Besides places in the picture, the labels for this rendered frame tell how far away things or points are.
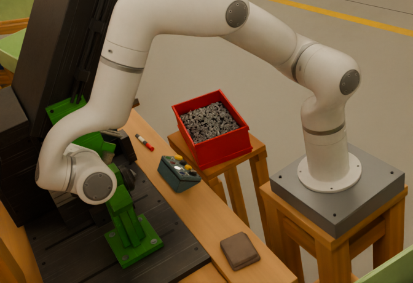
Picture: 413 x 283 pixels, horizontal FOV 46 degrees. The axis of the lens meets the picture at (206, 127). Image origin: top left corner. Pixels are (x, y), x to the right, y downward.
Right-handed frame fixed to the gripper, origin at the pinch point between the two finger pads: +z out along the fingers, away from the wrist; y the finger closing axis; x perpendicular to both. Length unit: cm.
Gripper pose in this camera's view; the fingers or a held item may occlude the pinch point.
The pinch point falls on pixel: (71, 151)
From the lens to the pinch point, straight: 132.4
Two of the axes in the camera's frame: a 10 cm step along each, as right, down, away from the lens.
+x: -3.7, 9.3, 0.2
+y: -8.3, -3.2, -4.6
